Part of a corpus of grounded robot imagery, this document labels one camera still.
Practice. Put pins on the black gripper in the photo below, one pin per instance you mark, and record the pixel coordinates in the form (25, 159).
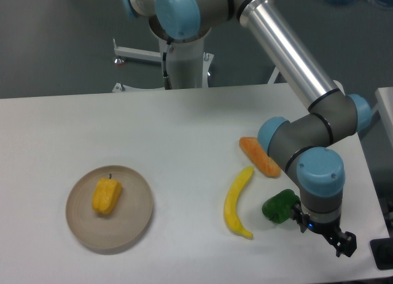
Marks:
(328, 225)

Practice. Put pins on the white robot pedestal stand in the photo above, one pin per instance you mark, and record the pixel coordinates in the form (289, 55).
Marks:
(184, 64)

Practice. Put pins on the black device at right edge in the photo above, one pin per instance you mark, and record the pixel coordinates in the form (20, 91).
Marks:
(382, 253)

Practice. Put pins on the white side table edge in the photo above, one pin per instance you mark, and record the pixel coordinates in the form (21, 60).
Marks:
(384, 100)

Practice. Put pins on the orange toy carrot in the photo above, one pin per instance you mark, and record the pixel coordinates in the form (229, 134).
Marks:
(254, 151)

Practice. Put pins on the yellow toy banana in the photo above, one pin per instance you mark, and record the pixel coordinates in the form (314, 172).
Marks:
(231, 217)

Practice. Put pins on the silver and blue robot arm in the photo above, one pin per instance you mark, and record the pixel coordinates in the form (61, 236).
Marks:
(300, 148)

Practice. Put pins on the green toy pepper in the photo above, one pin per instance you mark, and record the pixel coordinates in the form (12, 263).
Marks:
(278, 208)

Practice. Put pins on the yellow toy pepper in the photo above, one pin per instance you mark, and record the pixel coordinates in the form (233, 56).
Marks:
(106, 195)

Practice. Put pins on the beige round plate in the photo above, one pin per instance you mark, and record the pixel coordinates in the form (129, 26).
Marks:
(118, 231)

